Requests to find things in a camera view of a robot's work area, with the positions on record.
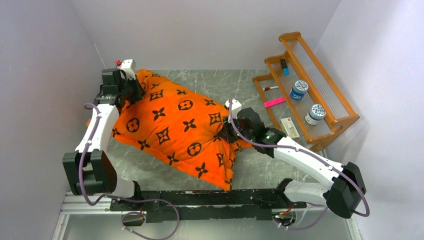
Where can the pink flat strip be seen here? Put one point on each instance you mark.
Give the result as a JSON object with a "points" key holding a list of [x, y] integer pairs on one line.
{"points": [[274, 102]]}

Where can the blue jar near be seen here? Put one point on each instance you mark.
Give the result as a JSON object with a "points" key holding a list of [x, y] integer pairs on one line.
{"points": [[299, 89]]}

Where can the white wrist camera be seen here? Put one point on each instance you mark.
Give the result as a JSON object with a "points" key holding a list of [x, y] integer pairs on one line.
{"points": [[129, 67], [233, 106]]}

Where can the orange patterned pillowcase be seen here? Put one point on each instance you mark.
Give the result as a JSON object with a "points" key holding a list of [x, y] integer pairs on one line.
{"points": [[180, 128]]}

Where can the wooden tiered shelf rack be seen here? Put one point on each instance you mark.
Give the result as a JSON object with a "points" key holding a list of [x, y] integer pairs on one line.
{"points": [[316, 103]]}

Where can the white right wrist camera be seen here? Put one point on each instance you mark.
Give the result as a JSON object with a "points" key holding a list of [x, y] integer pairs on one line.
{"points": [[233, 106]]}

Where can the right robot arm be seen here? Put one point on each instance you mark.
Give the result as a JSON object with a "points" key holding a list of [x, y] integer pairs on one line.
{"points": [[339, 187]]}

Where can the blue jar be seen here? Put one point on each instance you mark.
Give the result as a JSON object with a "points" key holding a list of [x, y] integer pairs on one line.
{"points": [[299, 89], [315, 114]]}

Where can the blue jar far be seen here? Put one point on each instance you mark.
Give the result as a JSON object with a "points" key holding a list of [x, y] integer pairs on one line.
{"points": [[315, 114]]}

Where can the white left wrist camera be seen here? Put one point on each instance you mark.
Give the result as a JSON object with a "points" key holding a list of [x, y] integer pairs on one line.
{"points": [[129, 67]]}

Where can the small cardboard box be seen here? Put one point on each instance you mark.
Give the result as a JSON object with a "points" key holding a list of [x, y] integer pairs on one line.
{"points": [[288, 127]]}

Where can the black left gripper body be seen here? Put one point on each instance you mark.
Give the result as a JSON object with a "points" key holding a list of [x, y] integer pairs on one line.
{"points": [[131, 89]]}

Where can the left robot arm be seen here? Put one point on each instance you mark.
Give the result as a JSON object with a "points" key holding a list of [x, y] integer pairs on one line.
{"points": [[88, 169]]}

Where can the red white marker pen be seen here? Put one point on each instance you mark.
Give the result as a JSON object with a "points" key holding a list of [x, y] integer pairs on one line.
{"points": [[269, 88]]}

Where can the blue black highlighter marker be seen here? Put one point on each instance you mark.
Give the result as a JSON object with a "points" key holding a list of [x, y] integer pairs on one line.
{"points": [[284, 67]]}

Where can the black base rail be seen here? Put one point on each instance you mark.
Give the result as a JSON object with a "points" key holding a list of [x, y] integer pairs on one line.
{"points": [[170, 205]]}

